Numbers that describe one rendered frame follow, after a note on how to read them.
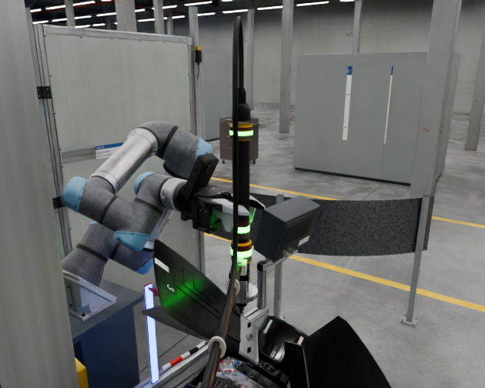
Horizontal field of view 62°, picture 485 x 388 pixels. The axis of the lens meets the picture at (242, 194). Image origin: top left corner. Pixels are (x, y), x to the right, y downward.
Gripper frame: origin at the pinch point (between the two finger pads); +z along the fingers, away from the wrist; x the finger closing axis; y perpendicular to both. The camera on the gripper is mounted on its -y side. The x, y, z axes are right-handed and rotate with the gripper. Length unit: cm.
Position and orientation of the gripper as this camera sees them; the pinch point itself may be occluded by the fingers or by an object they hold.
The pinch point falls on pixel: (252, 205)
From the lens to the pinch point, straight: 79.2
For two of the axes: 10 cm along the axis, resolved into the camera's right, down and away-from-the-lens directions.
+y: 0.0, 9.6, 2.9
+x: -6.6, 2.2, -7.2
